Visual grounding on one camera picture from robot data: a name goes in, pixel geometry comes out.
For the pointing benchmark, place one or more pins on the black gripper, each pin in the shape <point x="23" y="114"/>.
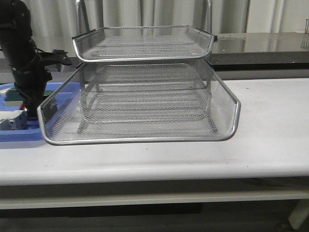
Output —
<point x="31" y="76"/>

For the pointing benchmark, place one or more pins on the silver mesh tray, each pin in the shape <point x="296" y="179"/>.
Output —
<point x="68" y="127"/>
<point x="144" y="43"/>
<point x="132" y="103"/>

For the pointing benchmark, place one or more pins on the red emergency stop button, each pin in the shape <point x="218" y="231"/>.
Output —
<point x="45" y="110"/>

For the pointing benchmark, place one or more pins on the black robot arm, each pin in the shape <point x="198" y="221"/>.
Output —
<point x="15" y="29"/>

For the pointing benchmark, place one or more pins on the white circuit breaker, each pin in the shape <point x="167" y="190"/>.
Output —
<point x="13" y="120"/>

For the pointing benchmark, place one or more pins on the blue plastic tray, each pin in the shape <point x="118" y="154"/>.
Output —
<point x="33" y="131"/>

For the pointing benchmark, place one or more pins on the dark grey counter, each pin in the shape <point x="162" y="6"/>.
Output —
<point x="235" y="56"/>

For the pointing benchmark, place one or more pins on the white table leg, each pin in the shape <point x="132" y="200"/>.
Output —
<point x="299" y="214"/>

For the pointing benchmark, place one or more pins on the green electrical switch module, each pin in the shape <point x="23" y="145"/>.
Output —
<point x="13" y="95"/>

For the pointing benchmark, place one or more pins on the silver metal rack frame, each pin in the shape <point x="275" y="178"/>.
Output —
<point x="208" y="17"/>

